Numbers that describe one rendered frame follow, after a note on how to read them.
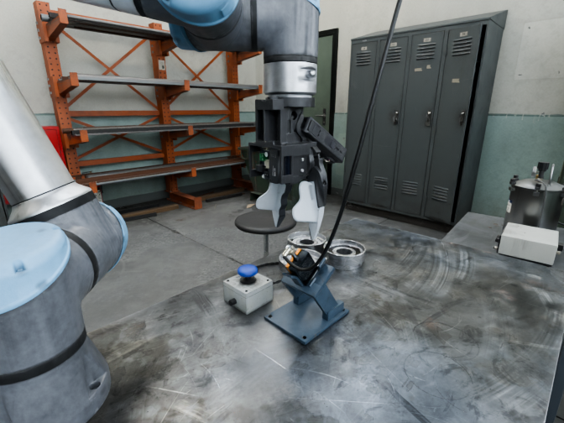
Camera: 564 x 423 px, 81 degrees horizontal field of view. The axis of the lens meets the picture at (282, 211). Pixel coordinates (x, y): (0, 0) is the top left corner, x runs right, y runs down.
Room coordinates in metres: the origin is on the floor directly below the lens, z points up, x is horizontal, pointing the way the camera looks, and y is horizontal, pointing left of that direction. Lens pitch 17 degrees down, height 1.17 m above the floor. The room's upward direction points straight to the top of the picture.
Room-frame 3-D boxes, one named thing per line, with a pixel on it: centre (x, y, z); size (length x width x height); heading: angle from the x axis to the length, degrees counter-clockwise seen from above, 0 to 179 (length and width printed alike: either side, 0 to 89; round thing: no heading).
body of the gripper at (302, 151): (0.49, -0.01, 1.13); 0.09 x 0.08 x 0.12; 134
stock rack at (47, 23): (4.08, 1.26, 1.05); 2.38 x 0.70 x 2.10; 136
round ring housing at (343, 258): (0.76, -0.16, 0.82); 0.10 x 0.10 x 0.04
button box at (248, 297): (0.58, 0.07, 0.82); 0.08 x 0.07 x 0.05; 136
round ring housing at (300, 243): (0.82, -0.07, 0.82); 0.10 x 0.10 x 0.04
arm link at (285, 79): (0.50, -0.01, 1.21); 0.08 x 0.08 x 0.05
